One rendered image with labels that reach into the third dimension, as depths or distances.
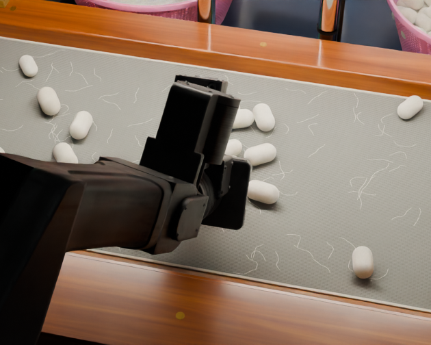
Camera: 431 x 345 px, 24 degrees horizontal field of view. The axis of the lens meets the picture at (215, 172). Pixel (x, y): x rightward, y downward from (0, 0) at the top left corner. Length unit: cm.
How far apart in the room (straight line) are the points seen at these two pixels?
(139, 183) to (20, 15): 58
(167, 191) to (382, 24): 70
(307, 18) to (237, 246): 47
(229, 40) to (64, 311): 42
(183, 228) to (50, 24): 51
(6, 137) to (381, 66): 43
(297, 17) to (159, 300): 57
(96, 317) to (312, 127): 35
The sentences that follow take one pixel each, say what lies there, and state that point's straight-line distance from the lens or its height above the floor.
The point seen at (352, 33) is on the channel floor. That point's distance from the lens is 136.
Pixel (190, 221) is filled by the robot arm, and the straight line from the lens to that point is 79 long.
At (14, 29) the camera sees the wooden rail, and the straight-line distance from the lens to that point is 125.
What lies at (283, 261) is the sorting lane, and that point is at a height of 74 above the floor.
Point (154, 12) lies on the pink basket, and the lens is 125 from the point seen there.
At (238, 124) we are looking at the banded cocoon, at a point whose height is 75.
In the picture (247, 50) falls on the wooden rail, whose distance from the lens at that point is 118.
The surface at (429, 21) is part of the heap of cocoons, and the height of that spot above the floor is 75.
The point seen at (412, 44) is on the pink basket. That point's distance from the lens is 127.
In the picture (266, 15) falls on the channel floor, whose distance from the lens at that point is 138.
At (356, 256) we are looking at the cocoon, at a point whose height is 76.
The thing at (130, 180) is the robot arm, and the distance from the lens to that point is 70.
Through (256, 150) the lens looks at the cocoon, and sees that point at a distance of 106.
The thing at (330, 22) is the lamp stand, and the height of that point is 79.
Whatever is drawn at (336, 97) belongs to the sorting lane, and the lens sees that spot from 116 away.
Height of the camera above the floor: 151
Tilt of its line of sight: 46 degrees down
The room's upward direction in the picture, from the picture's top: straight up
